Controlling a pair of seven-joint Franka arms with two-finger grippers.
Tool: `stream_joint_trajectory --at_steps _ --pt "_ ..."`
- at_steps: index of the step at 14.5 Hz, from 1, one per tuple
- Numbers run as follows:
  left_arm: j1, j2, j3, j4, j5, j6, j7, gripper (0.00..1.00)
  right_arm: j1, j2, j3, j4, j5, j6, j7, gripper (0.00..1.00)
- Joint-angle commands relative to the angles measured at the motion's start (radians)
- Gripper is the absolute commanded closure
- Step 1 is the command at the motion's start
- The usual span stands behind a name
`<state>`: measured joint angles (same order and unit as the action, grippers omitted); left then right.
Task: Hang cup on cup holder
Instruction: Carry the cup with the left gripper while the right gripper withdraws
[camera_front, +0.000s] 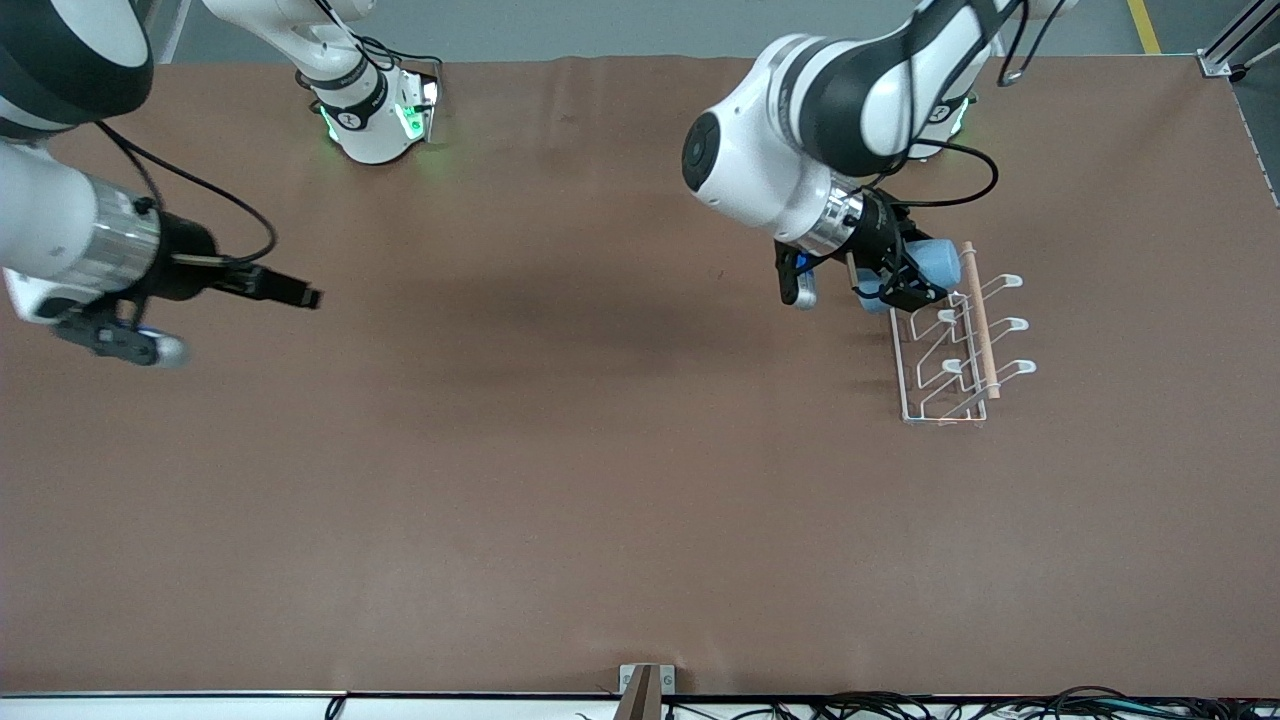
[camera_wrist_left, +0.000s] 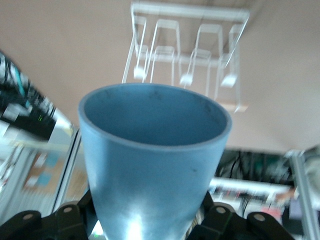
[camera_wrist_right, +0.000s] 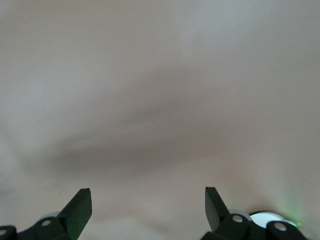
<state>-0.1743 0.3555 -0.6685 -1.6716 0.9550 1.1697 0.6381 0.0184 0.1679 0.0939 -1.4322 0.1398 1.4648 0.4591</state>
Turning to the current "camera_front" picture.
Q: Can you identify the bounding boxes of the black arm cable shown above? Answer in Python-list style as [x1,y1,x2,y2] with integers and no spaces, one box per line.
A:
[870,0,1063,211]
[95,120,278,267]

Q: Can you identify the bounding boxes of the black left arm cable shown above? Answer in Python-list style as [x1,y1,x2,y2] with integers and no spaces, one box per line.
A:
[870,0,1063,211]

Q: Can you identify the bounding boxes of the aluminium frame profile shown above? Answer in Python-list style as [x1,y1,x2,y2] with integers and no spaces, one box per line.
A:
[150,0,193,63]
[1197,0,1280,81]

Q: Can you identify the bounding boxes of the blue plastic cup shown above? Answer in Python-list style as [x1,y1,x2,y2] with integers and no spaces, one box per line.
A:
[855,237,962,314]

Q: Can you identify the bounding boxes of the white wire cup holder rack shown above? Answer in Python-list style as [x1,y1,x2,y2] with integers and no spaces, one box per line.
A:
[890,241,1038,428]

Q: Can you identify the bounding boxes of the black right base cable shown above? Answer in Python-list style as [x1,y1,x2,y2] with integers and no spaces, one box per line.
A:
[300,0,444,86]

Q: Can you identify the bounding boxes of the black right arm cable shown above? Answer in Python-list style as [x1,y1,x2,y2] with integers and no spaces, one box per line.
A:
[95,120,278,267]

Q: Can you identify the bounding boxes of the black cable bundle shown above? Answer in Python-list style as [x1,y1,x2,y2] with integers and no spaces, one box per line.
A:
[575,685,1280,720]

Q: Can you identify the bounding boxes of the brown camera post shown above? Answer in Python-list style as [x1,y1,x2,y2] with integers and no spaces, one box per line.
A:
[613,666,663,720]

